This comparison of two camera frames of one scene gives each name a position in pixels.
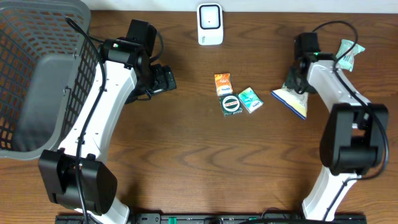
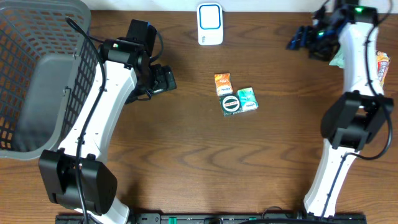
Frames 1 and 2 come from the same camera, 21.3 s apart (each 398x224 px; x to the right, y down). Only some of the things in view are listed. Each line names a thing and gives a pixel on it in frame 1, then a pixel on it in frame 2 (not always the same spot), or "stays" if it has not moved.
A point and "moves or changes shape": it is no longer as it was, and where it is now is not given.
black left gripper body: x=166 y=81 stays
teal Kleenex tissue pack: x=250 y=99 moves or changes shape
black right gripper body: x=295 y=79 to x=319 y=38
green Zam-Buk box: x=231 y=104 stays
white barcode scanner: x=210 y=23 stays
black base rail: x=129 y=219 stays
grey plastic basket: x=47 y=69 stays
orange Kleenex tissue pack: x=224 y=84 stays
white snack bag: x=296 y=102 to x=382 y=61
